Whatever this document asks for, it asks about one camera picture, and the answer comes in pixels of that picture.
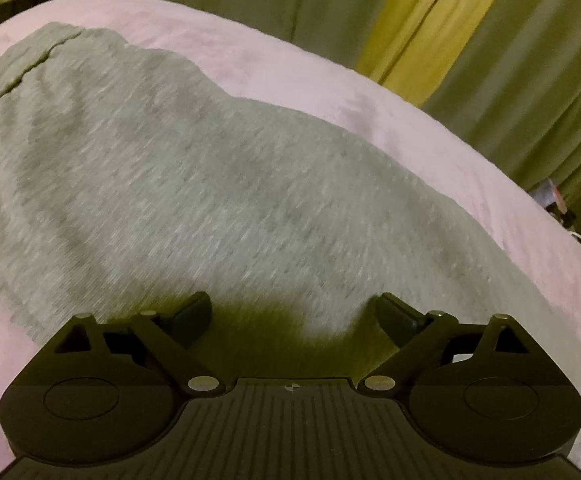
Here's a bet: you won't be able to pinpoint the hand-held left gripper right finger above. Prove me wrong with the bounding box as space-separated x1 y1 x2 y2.
357 292 531 396

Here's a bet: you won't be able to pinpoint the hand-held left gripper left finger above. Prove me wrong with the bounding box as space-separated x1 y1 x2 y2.
53 291 226 396

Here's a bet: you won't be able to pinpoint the grey pants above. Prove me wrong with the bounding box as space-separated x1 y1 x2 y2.
0 21 563 381

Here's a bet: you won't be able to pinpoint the pale box with red mark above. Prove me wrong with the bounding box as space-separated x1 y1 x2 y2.
531 179 572 213

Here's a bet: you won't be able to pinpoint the pink fleece blanket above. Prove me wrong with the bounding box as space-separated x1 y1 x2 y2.
0 0 581 480

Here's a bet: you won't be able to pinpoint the green curtain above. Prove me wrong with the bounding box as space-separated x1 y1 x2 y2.
421 0 581 223
68 0 407 70

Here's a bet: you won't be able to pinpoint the yellow curtain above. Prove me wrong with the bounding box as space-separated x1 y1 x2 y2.
356 0 522 107

